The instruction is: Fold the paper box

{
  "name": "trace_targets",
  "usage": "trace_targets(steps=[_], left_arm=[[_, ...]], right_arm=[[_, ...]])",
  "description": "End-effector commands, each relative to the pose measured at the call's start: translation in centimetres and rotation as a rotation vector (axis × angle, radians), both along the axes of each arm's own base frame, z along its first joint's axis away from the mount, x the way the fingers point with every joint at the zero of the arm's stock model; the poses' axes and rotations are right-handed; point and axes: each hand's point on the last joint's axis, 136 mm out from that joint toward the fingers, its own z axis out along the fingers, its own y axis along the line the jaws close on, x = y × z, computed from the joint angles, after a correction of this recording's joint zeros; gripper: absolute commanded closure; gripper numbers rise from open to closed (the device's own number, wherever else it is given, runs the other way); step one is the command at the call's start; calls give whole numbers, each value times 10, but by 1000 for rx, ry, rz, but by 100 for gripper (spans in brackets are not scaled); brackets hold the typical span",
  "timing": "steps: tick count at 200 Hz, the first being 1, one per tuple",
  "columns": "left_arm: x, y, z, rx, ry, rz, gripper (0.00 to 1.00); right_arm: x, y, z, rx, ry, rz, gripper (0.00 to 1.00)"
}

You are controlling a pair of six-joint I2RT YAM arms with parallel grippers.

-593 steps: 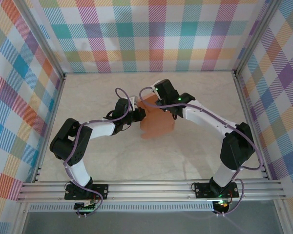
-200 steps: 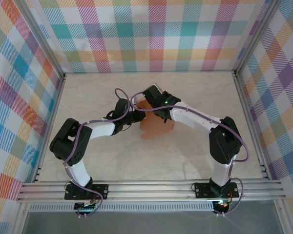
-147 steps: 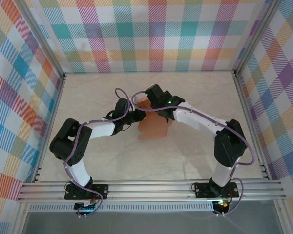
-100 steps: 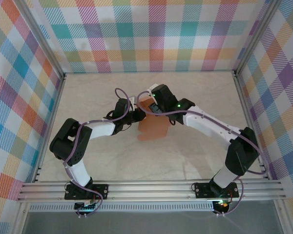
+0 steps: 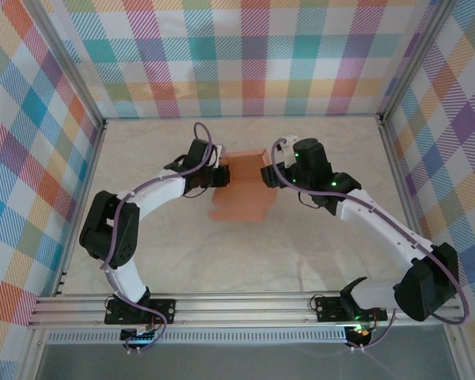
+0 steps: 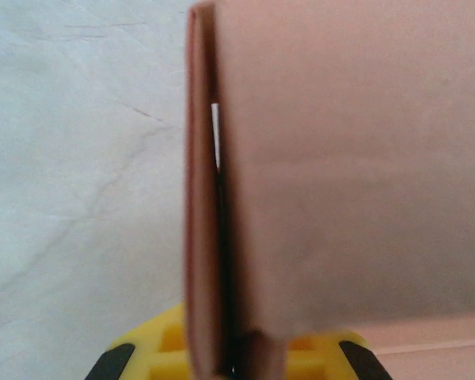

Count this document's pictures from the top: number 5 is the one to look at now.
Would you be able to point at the orange paper box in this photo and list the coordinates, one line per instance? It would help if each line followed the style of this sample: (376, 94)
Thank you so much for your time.
(241, 198)

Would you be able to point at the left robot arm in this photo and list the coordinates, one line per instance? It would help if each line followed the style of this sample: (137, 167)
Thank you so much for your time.
(158, 194)

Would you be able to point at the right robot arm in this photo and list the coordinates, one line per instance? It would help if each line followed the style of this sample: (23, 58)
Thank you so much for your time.
(380, 225)

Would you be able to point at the aluminium cross rail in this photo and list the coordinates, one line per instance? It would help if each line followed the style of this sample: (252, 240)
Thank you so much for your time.
(241, 310)

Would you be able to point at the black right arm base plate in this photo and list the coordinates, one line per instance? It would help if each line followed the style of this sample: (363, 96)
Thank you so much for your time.
(328, 310)

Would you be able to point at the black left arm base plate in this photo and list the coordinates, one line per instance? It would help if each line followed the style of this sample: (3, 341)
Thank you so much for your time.
(166, 310)

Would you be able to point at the aluminium frame post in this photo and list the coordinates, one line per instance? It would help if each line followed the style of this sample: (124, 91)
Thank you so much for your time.
(69, 71)
(415, 59)

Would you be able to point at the aluminium frame leg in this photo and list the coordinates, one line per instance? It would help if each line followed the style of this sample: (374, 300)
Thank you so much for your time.
(459, 352)
(29, 356)

